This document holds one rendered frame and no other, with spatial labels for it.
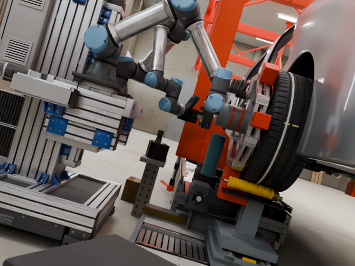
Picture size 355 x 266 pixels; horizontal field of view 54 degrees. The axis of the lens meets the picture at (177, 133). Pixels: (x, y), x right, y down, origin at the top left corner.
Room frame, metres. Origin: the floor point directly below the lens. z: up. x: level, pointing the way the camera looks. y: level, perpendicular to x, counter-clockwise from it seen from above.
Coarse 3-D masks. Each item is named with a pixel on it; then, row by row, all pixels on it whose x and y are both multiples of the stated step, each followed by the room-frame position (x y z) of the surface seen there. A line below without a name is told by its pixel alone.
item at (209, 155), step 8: (216, 136) 2.07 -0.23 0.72; (224, 136) 2.08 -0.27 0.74; (216, 144) 2.07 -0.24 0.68; (208, 152) 2.09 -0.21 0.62; (216, 152) 2.07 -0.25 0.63; (208, 160) 2.08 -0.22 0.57; (216, 160) 2.07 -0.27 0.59; (208, 168) 2.07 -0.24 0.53; (216, 168) 2.09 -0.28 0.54; (208, 176) 2.07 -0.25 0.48; (216, 176) 2.09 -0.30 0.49
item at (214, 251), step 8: (208, 232) 2.10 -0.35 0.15; (208, 240) 2.02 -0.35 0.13; (216, 240) 2.02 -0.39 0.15; (208, 248) 1.94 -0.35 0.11; (216, 248) 1.87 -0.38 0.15; (216, 256) 1.73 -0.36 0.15; (224, 256) 1.73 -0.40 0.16; (232, 256) 1.74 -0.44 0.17; (240, 256) 1.85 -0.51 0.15; (248, 256) 1.89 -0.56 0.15; (216, 264) 1.73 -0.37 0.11; (224, 264) 1.73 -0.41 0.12; (232, 264) 1.73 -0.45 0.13; (240, 264) 1.73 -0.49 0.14; (248, 264) 1.73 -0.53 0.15; (256, 264) 1.73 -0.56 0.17; (264, 264) 1.77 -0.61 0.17; (272, 264) 1.88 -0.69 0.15
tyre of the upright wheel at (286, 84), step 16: (288, 80) 1.78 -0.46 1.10; (304, 80) 1.82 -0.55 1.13; (288, 96) 1.71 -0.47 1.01; (304, 96) 1.72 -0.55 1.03; (272, 112) 1.69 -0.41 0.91; (304, 112) 1.67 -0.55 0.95; (272, 128) 1.66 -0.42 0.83; (288, 128) 1.66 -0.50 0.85; (272, 144) 1.67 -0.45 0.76; (288, 144) 1.66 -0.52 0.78; (240, 160) 2.12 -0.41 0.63; (256, 160) 1.73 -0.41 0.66; (288, 160) 1.69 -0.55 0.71; (304, 160) 1.68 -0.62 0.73; (240, 176) 1.97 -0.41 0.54; (256, 176) 1.80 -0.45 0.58; (272, 176) 1.76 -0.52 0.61; (288, 176) 1.74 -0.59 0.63
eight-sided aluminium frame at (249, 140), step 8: (256, 80) 1.93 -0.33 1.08; (248, 88) 2.11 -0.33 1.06; (256, 88) 1.83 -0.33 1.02; (264, 88) 1.84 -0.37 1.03; (256, 96) 1.74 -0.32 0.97; (264, 96) 1.74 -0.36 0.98; (240, 104) 2.21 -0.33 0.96; (256, 104) 1.72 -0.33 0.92; (264, 104) 1.72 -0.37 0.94; (264, 112) 1.72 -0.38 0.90; (248, 128) 1.72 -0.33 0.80; (256, 128) 1.73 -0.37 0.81; (232, 136) 2.22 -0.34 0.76; (240, 136) 2.22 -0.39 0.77; (248, 136) 1.72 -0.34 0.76; (256, 136) 1.72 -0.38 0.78; (232, 144) 2.17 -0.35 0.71; (248, 144) 1.73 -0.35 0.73; (240, 152) 1.78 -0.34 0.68; (248, 152) 1.77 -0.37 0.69; (232, 160) 1.87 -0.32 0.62; (232, 168) 1.88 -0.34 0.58; (240, 168) 1.86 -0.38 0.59
